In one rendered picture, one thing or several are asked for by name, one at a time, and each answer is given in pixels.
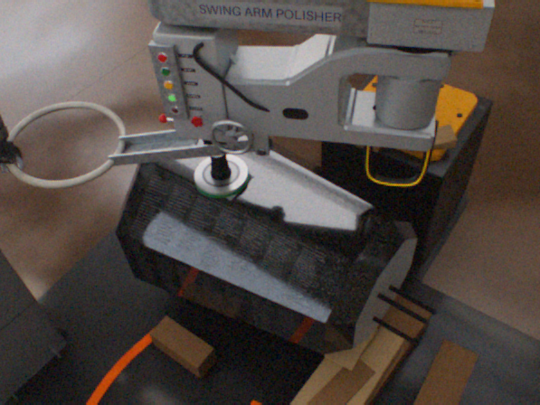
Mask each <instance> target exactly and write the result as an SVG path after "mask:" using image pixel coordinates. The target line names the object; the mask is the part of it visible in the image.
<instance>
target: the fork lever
mask: <svg viewBox="0 0 540 405"><path fill-rule="evenodd" d="M118 139H119V140H120V141H125V142H126V144H127V147H126V150H125V152H123V154H115V155H109V156H108V159H109V160H113V161H115V162H116V164H115V165H130V164H140V163H149V162H159V161H170V160H180V159H190V158H201V157H210V155H229V154H227V153H224V152H222V151H220V150H219V149H217V148H216V147H215V146H214V145H213V144H206V146H197V142H198V140H200V139H193V138H183V137H178V136H177V134H176V130H175V129H171V130H163V131H159V132H155V133H146V134H139V135H130V136H122V137H119V138H118ZM220 144H221V146H224V147H226V148H229V149H230V146H229V144H227V143H226V142H225V143H220ZM247 144H248V140H243V141H237V143H236V144H235V147H236V150H238V149H242V148H244V147H246V146H247ZM271 150H275V146H274V144H273V141H272V139H271V138H270V151H271ZM250 152H255V146H254V139H253V146H252V148H251V150H250V151H248V152H247V153H250ZM256 152H258V154H259V155H266V151H265V149H262V148H260V149H258V151H256Z"/></svg>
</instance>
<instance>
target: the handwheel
mask: <svg viewBox="0 0 540 405"><path fill-rule="evenodd" d="M224 125H228V126H232V127H231V130H227V131H226V132H225V131H223V130H221V129H219V128H218V127H219V126H224ZM238 128H239V129H241V130H242V131H239V132H237V130H238ZM214 132H216V134H218V135H220V136H222V137H224V141H225V142H226V143H227V144H229V146H230V149H229V148H226V147H224V146H221V144H220V143H219V142H218V141H217V140H216V138H215V136H214ZM242 136H247V138H248V144H247V146H246V147H244V148H242V149H238V150H236V147H235V144H236V143H237V140H238V138H239V137H242ZM209 138H210V141H212V142H213V145H214V146H215V147H216V148H217V149H219V150H220V151H222V152H224V153H227V154H231V155H240V154H244V153H247V152H248V151H250V150H251V148H252V146H253V137H252V134H251V131H250V130H249V129H248V128H247V127H246V126H244V125H243V124H241V123H239V122H237V120H232V119H220V120H217V122H215V123H214V124H213V125H212V126H211V128H209Z"/></svg>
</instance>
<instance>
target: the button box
mask: <svg viewBox="0 0 540 405"><path fill-rule="evenodd" d="M148 48H149V51H150V56H151V60H152V62H153V66H154V71H155V74H156V82H157V86H158V89H159V93H161V94H160V98H162V101H163V105H164V110H165V113H166V117H167V118H181V119H189V118H190V113H189V108H188V104H187V99H186V94H185V90H184V86H183V81H182V76H181V72H180V67H179V62H178V58H177V53H176V48H175V45H174V44H170V42H164V43H157V42H154V41H152V40H151V41H150V44H149V45H148ZM160 52H163V53H165V54H166V55H167V58H168V62H165V63H163V62H161V61H159V60H158V59H157V58H156V55H157V54H158V53H160ZM162 67H167V68H169V69H170V71H171V75H170V76H169V77H166V76H164V75H163V74H162V73H161V68H162ZM165 80H171V81H172V83H174V84H175V88H174V89H166V88H165V86H164V81H165ZM168 93H174V94H175V95H176V96H177V102H170V101H169V100H168V99H167V98H166V96H167V94H168ZM171 106H177V107H178V108H179V109H180V113H179V114H178V115H176V114H172V113H171V112H170V110H169V109H170V107H171Z"/></svg>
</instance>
